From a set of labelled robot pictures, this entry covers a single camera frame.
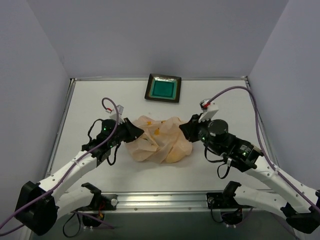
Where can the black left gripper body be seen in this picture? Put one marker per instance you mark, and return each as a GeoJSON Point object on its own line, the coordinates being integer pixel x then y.
{"type": "Point", "coordinates": [127, 128]}

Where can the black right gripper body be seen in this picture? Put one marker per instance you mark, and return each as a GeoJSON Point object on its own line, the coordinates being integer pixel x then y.
{"type": "Point", "coordinates": [195, 129]}

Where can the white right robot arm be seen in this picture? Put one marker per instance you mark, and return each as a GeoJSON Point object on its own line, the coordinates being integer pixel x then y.
{"type": "Point", "coordinates": [291, 200]}

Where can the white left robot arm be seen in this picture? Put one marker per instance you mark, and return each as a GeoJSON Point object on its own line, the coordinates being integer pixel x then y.
{"type": "Point", "coordinates": [41, 204]}

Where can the green square ceramic plate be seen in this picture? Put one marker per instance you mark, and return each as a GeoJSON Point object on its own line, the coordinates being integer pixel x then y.
{"type": "Point", "coordinates": [163, 88]}

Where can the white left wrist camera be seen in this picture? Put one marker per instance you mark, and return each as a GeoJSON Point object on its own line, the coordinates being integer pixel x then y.
{"type": "Point", "coordinates": [116, 114]}

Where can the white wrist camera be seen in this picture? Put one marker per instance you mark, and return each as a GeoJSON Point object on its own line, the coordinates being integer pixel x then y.
{"type": "Point", "coordinates": [209, 109]}
{"type": "Point", "coordinates": [116, 114]}

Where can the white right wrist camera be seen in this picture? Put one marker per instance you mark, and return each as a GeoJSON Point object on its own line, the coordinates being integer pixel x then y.
{"type": "Point", "coordinates": [209, 109]}

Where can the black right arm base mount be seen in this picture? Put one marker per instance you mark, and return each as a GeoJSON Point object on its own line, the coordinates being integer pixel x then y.
{"type": "Point", "coordinates": [233, 214]}

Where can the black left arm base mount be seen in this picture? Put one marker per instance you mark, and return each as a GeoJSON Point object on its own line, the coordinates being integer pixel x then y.
{"type": "Point", "coordinates": [87, 204]}

